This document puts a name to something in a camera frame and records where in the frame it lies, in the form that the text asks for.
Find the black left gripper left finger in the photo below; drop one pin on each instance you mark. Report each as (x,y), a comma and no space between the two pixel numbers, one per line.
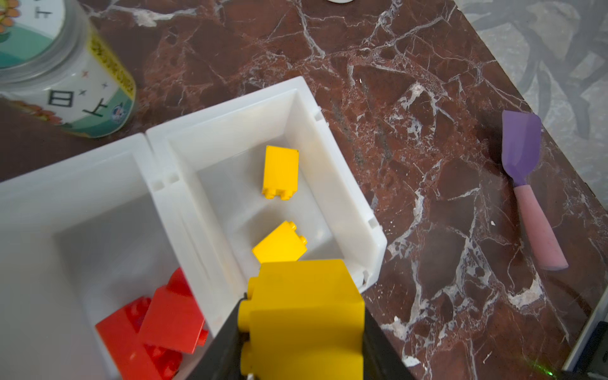
(222,360)

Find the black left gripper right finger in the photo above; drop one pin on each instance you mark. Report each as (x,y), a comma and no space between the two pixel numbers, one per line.
(381,362)

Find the yellow lego brick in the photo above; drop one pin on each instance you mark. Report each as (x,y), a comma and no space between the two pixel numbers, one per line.
(282,245)
(304,320)
(281,173)

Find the long red lego brick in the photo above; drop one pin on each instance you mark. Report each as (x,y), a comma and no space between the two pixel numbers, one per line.
(134,359)

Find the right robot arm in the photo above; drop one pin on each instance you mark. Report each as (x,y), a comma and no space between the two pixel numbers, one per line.
(588,359)

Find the white right storage bin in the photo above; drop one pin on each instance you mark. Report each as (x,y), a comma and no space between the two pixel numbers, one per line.
(211,164)

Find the white storage bin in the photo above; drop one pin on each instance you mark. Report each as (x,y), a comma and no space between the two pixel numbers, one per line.
(211,164)
(81,239)

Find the white middle storage bin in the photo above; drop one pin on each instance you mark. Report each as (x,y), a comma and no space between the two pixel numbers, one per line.
(81,239)

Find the purple pink spatula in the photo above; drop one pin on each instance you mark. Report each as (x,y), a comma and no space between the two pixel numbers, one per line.
(521,145)

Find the sunflower seed jar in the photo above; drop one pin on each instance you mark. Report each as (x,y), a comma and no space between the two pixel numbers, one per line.
(57,68)

